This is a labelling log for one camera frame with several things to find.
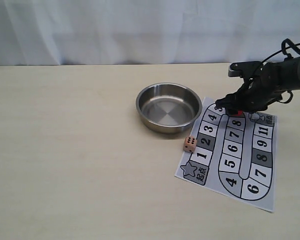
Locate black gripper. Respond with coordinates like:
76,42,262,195
215,62,287,116

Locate red cylinder game piece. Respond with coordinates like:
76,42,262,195
233,110,243,117

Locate wooden die black pips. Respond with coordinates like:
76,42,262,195
183,135,197,153

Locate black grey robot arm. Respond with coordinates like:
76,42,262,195
215,57,300,115

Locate printed paper game board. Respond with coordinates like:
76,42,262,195
175,97,278,212

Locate stainless steel round bowl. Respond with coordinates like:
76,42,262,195
135,82,203,135

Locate white curtain backdrop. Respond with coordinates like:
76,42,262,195
0,0,300,66

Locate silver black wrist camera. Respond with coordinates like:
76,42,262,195
228,61,263,81

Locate black cable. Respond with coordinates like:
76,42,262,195
259,38,300,104

